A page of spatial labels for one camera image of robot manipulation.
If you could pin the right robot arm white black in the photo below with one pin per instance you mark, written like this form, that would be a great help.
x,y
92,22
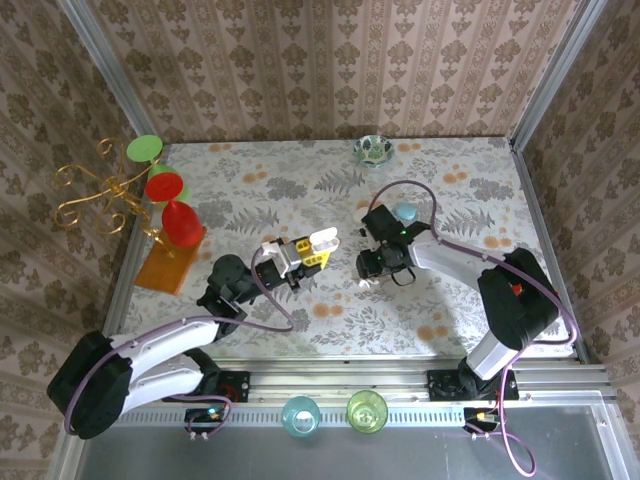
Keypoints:
x,y
450,250

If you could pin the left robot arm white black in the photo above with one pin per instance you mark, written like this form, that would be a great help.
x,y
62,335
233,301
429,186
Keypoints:
x,y
165,335

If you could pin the aluminium frame post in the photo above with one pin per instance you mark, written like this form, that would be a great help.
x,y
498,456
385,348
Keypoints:
x,y
552,75
110,75

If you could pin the red wine glass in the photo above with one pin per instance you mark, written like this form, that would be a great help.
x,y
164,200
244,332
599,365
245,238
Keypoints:
x,y
182,225

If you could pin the perforated metal strip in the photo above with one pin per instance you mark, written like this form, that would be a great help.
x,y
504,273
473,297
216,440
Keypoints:
x,y
250,416

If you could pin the aluminium mounting rail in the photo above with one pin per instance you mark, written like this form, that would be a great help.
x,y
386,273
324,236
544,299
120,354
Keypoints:
x,y
340,380

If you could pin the grey metal shelf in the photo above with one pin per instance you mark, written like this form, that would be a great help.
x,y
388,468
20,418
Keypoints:
x,y
350,460

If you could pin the orange wooden stand base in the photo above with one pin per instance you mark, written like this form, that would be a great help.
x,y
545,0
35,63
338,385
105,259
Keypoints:
x,y
162,270

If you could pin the aluminium table edge rail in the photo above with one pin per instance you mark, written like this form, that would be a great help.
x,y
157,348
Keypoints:
x,y
129,252
545,230

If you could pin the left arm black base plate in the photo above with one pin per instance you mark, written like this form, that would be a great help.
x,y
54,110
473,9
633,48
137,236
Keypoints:
x,y
235,387

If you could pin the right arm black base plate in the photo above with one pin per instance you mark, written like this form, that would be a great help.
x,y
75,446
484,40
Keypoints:
x,y
442,385

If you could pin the green wine glass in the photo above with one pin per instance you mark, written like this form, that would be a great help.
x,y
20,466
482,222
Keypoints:
x,y
145,148

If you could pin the teal glass cup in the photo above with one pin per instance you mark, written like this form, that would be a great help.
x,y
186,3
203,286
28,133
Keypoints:
x,y
300,417

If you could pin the green glass cup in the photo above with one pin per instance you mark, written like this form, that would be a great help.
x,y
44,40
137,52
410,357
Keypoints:
x,y
367,412

